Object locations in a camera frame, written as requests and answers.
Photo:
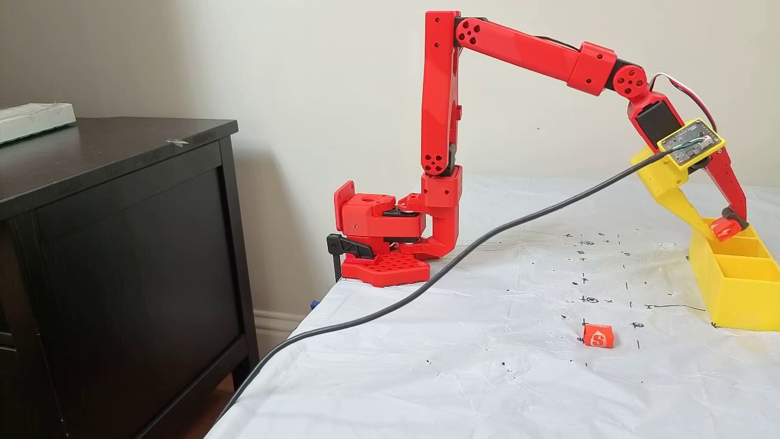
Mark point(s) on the white plastic table cover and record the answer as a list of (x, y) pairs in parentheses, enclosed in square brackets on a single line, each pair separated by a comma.
[(426, 378)]

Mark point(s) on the dark wooden cabinet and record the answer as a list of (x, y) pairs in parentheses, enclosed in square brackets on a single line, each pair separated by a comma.
[(122, 274)]

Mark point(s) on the yellow three-compartment box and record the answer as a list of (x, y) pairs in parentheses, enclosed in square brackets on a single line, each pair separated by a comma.
[(737, 299)]

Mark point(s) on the black table clamp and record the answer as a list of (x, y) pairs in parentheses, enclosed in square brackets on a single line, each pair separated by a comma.
[(350, 246)]

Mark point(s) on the orange candy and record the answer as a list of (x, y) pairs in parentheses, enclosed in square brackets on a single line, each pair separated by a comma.
[(598, 335), (725, 230)]

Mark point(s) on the camera board on yellow mount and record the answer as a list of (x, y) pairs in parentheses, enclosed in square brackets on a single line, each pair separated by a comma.
[(691, 141)]

